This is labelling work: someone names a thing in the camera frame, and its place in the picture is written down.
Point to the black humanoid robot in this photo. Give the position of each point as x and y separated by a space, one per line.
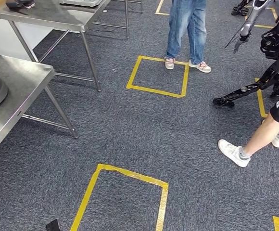
249 87

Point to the person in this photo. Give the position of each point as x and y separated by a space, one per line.
178 25
261 137

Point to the steel table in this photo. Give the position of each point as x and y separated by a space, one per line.
45 16

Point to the white partition panel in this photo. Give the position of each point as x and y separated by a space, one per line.
0 38

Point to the stainless steel workbench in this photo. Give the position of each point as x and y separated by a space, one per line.
21 83

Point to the grey tray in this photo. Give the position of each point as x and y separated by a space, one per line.
81 2

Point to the black robot feet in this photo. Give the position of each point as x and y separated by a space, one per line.
240 11

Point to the black objects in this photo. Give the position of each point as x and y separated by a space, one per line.
17 3

